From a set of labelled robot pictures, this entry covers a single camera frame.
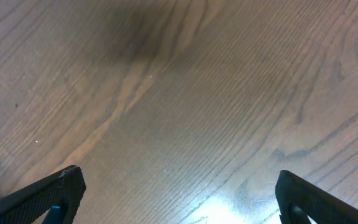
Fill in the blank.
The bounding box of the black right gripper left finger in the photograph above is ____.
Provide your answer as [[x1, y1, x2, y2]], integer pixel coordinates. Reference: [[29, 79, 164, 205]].
[[0, 165, 86, 224]]

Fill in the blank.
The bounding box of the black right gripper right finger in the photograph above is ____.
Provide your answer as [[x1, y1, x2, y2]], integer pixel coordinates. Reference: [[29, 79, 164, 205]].
[[275, 170, 358, 224]]

